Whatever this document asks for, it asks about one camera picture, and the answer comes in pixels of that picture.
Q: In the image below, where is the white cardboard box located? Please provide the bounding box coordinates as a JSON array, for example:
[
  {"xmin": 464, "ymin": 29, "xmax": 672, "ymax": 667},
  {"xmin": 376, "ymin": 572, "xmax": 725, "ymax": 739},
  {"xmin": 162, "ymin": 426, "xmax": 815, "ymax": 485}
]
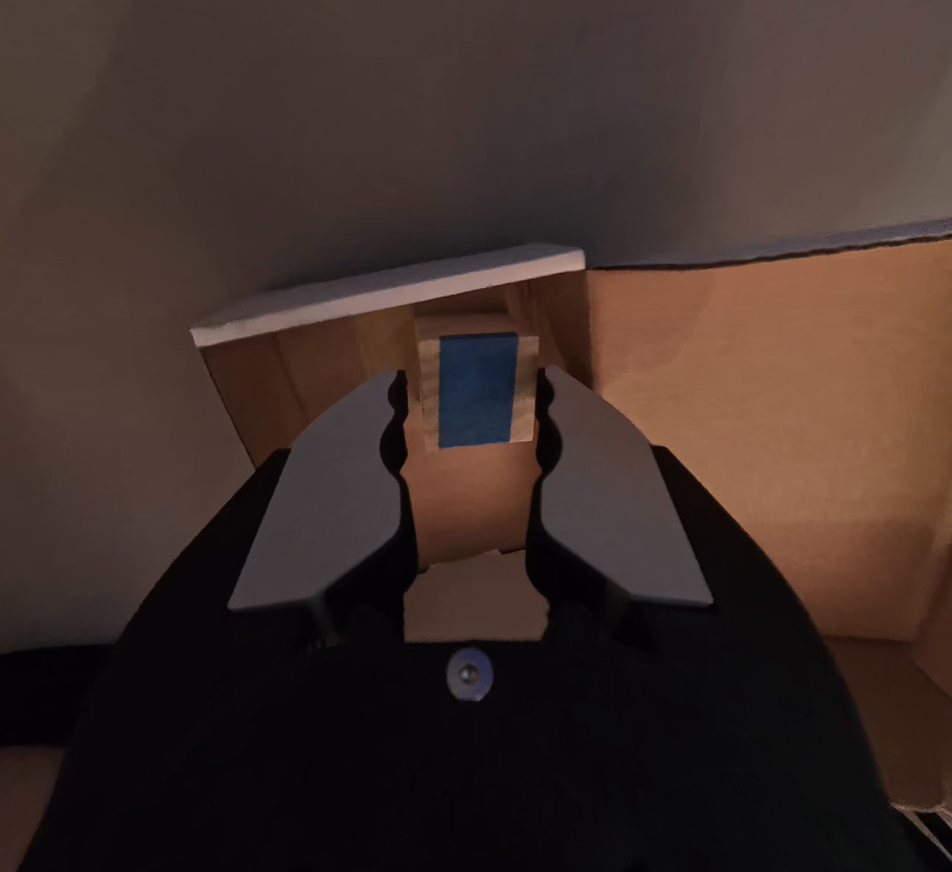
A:
[{"xmin": 189, "ymin": 217, "xmax": 952, "ymax": 813}]

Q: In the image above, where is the wooden cube with blue face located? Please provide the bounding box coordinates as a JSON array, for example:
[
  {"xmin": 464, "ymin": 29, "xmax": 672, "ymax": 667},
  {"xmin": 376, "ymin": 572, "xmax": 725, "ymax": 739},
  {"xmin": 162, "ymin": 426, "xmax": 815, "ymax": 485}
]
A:
[{"xmin": 415, "ymin": 317, "xmax": 540, "ymax": 452}]

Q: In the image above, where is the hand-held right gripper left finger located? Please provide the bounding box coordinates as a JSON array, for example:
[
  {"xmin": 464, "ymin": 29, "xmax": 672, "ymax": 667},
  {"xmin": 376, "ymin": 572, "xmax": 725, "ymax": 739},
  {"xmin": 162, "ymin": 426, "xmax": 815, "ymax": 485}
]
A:
[{"xmin": 227, "ymin": 368, "xmax": 419, "ymax": 648}]

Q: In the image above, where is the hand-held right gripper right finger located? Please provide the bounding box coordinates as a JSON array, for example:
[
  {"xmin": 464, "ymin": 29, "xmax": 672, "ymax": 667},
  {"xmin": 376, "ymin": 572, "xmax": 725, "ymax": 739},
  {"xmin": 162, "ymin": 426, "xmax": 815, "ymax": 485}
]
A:
[{"xmin": 527, "ymin": 366, "xmax": 715, "ymax": 611}]

